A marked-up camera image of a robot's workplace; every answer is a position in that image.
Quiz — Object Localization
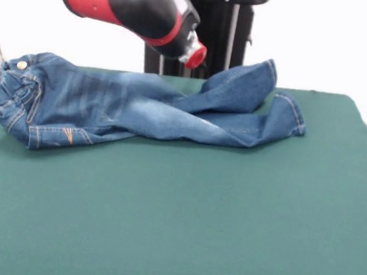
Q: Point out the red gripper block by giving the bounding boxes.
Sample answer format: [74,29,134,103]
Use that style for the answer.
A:
[183,40,209,71]

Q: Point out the blue denim jeans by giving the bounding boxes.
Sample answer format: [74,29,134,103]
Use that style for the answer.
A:
[0,29,315,180]

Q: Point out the dark green table cloth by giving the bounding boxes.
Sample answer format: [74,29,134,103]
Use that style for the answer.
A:
[0,56,367,275]

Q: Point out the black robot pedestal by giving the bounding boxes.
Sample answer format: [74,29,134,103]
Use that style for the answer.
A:
[142,0,272,87]

